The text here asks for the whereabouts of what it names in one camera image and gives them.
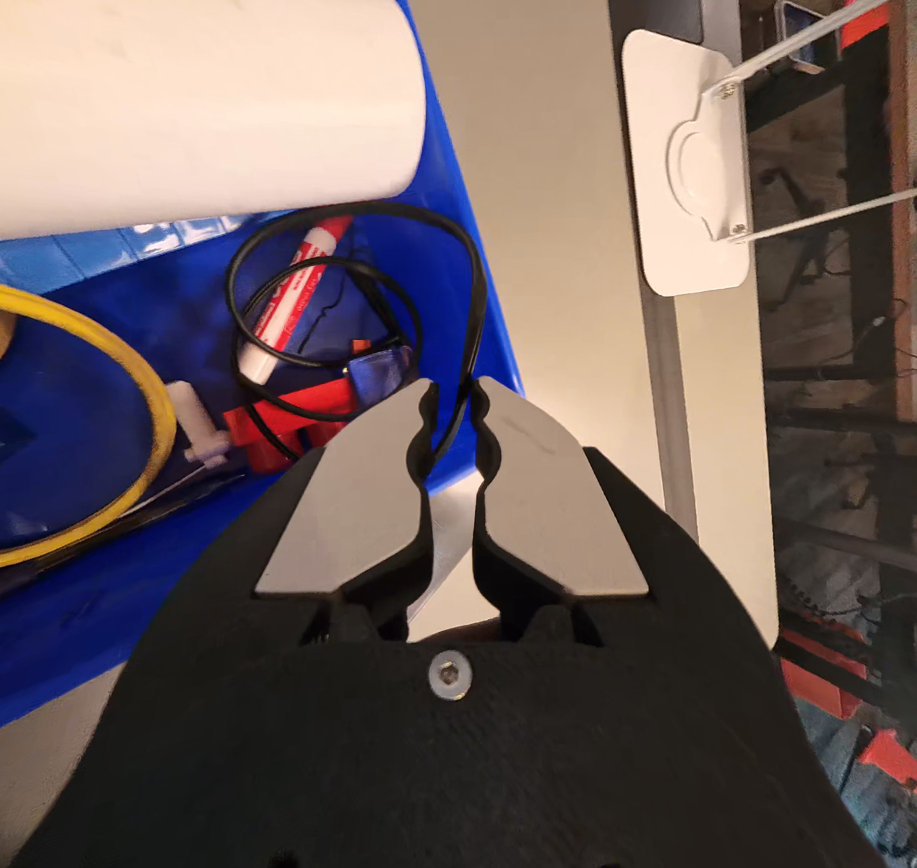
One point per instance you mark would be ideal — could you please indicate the white paper roll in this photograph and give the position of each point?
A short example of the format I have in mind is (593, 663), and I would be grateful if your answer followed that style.
(193, 87)

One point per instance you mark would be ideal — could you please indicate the white monitor stand base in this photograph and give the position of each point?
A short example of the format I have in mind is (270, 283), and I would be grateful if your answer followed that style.
(688, 166)

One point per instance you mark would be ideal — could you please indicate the yellow tape roll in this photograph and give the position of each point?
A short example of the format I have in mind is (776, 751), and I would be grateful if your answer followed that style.
(143, 374)

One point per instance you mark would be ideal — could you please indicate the blue plastic bin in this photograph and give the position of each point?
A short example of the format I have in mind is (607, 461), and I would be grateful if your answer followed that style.
(401, 295)

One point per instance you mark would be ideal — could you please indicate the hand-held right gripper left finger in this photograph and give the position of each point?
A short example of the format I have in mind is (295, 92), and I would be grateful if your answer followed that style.
(344, 503)

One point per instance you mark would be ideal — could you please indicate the blue translucent plastic piece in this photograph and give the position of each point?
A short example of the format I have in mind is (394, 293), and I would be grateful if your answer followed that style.
(380, 374)

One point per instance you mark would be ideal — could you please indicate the white stand rod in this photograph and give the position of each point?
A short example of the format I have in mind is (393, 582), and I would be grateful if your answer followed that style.
(824, 23)
(824, 216)

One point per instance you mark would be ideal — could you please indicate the small white plastic part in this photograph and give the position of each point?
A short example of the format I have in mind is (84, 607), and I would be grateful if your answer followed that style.
(197, 424)

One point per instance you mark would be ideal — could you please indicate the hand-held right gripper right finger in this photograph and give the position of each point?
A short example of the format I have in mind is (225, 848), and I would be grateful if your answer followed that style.
(551, 517)

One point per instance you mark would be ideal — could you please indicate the red and white marker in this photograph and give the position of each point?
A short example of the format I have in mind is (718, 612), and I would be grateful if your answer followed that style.
(297, 295)

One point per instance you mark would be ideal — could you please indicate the black metal rack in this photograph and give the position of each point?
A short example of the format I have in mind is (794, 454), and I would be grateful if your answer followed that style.
(845, 324)

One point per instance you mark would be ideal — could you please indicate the red plastic part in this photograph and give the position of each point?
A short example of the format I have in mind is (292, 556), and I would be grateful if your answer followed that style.
(301, 409)

